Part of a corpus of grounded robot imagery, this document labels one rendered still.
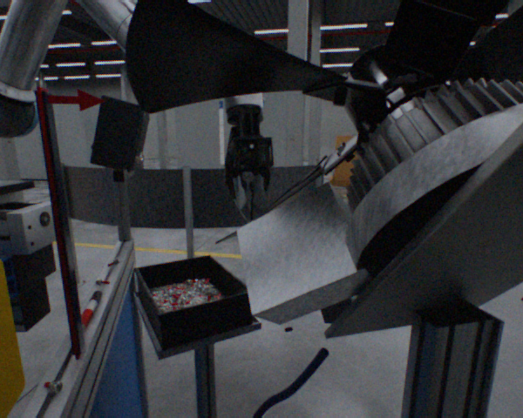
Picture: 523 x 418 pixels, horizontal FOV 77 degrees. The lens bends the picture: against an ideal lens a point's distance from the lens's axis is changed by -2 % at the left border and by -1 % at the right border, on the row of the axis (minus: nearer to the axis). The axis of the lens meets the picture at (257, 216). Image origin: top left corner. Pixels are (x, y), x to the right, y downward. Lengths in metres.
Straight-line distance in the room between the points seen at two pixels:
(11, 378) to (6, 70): 0.80
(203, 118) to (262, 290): 6.44
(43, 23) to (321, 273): 0.80
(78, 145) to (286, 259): 9.88
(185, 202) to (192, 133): 4.75
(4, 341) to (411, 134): 0.36
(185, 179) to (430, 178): 1.95
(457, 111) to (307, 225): 0.20
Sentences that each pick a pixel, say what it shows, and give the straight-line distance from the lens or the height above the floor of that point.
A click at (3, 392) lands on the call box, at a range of 0.25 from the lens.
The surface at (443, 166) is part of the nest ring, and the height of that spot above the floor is 1.12.
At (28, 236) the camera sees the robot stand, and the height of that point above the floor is 0.94.
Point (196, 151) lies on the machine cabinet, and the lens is 6.85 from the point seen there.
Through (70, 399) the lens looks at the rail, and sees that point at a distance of 0.47.
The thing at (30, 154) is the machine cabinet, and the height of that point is 0.74.
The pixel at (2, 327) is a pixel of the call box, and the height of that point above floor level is 1.03.
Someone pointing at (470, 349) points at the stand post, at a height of 0.87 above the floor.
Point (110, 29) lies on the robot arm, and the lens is 0.66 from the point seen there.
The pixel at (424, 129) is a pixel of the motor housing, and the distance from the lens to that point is 0.36.
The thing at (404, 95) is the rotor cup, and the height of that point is 1.19.
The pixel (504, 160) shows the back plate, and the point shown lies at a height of 1.12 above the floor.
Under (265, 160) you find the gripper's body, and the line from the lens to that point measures 0.61.
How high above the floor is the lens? 1.14
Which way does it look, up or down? 13 degrees down
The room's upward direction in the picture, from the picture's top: straight up
